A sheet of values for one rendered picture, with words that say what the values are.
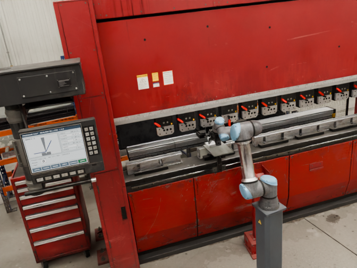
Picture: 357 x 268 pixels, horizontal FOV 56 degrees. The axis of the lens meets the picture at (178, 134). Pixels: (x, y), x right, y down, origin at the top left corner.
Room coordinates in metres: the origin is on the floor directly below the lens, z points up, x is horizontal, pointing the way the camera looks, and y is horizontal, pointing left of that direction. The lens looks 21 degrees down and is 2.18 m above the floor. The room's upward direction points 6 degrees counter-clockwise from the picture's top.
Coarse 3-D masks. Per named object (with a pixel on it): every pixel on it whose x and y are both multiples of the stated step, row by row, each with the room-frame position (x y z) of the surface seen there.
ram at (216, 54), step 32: (320, 0) 3.06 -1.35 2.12; (352, 0) 3.14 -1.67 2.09; (128, 32) 2.64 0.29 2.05; (160, 32) 2.70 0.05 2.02; (192, 32) 2.76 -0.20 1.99; (224, 32) 2.83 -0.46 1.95; (256, 32) 2.90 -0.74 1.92; (288, 32) 2.98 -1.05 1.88; (320, 32) 3.06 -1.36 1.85; (352, 32) 3.14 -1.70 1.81; (128, 64) 2.63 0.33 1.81; (160, 64) 2.69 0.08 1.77; (192, 64) 2.76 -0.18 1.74; (224, 64) 2.83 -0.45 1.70; (256, 64) 2.90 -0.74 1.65; (288, 64) 2.98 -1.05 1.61; (320, 64) 3.06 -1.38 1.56; (352, 64) 3.15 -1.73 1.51; (128, 96) 2.62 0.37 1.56; (160, 96) 2.68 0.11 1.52; (192, 96) 2.75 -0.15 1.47; (224, 96) 2.82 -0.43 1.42; (256, 96) 2.90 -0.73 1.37
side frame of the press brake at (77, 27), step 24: (72, 0) 2.35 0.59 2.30; (72, 24) 2.34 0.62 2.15; (96, 24) 2.38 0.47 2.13; (72, 48) 2.33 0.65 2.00; (96, 48) 2.37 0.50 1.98; (96, 72) 2.36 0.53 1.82; (96, 96) 2.36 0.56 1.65; (96, 120) 2.35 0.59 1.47; (120, 168) 2.37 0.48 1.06; (96, 192) 2.32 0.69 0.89; (120, 192) 2.36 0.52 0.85; (120, 216) 2.35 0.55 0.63; (120, 240) 2.34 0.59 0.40; (120, 264) 2.34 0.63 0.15
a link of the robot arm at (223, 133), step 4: (220, 128) 2.52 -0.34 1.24; (224, 128) 2.52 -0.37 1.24; (228, 128) 2.53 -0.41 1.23; (220, 132) 2.49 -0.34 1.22; (224, 132) 2.48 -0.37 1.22; (228, 132) 2.49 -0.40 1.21; (220, 136) 2.48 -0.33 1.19; (224, 136) 2.46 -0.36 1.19; (228, 136) 2.48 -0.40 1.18; (224, 140) 2.49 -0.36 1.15
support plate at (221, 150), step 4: (224, 144) 2.75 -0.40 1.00; (208, 148) 2.70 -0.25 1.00; (212, 148) 2.69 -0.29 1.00; (216, 148) 2.68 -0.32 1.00; (220, 148) 2.67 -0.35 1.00; (224, 148) 2.66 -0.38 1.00; (228, 148) 2.65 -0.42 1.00; (212, 152) 2.61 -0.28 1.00; (216, 152) 2.60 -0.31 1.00; (220, 152) 2.59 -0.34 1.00; (224, 152) 2.58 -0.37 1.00; (228, 152) 2.57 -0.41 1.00; (232, 152) 2.58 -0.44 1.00
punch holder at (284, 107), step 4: (280, 96) 2.97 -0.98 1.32; (284, 96) 2.97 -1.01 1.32; (288, 96) 2.98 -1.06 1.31; (292, 96) 2.99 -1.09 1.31; (280, 100) 2.97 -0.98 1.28; (288, 100) 2.98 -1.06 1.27; (292, 100) 2.99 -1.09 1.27; (280, 104) 2.97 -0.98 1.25; (284, 104) 2.96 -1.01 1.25; (292, 104) 2.99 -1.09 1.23; (280, 108) 2.97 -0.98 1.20; (284, 108) 2.96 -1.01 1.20; (288, 108) 2.98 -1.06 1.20; (292, 108) 2.99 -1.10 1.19
